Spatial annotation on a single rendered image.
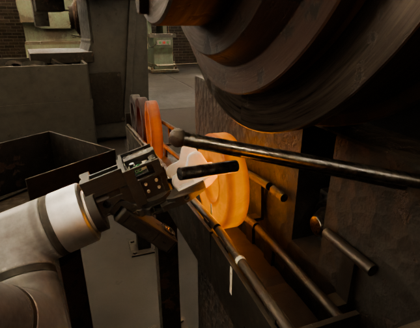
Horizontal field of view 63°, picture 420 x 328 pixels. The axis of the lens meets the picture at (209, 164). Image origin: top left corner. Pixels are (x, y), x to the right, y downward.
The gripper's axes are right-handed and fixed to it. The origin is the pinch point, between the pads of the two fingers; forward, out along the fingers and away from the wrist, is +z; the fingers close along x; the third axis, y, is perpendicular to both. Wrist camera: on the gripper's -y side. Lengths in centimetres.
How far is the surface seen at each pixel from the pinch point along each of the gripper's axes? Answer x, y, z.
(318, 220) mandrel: -16.3, -3.5, 6.4
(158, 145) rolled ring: 47.8, -10.3, -3.8
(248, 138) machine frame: 2.1, 2.1, 6.7
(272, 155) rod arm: -27.3, 14.1, -2.8
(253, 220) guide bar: -6.8, -6.6, 1.2
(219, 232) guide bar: -9.6, -3.8, -4.8
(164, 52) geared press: 797, -78, 147
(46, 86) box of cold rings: 220, -4, -49
